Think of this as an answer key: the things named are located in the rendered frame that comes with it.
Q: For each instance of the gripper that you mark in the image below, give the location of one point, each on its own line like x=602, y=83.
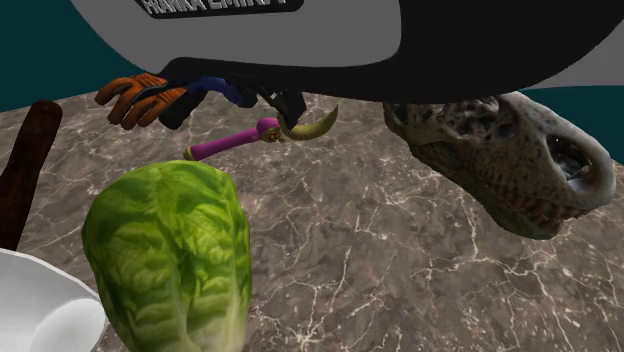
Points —
x=291, y=108

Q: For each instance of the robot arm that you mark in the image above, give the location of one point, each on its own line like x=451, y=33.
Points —
x=302, y=39

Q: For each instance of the purple wand with gold crescent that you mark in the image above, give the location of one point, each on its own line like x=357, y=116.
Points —
x=229, y=141

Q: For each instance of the orange black blue work glove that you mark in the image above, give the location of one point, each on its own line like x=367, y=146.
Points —
x=146, y=97

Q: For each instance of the green lettuce head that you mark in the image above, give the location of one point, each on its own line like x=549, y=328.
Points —
x=170, y=248

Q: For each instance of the grey brown animal skull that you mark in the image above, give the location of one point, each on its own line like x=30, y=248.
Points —
x=507, y=161

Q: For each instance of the dark brown wooden stick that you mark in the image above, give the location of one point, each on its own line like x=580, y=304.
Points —
x=27, y=166

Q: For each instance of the white bowl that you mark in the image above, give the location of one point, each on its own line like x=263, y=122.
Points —
x=34, y=307

